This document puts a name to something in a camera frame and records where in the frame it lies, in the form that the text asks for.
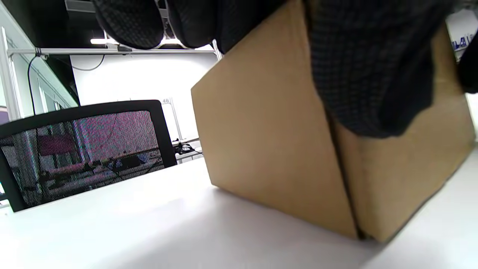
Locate person's right hand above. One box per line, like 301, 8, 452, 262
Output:
457, 47, 478, 94

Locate person's left hand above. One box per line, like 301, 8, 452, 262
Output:
91, 0, 454, 138

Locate brown cardboard box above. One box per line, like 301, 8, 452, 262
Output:
190, 0, 477, 243

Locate black mesh office chair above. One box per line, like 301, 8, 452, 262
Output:
0, 99, 178, 213

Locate white metal frame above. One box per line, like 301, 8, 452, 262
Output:
0, 28, 223, 120

